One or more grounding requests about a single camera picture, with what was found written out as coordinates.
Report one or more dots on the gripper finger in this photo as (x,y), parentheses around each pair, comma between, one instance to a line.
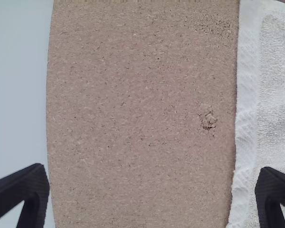
(270,190)
(31,185)

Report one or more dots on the pale towel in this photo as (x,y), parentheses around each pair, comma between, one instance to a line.
(268,95)

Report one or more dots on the cork mat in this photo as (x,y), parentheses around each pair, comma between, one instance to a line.
(137,107)

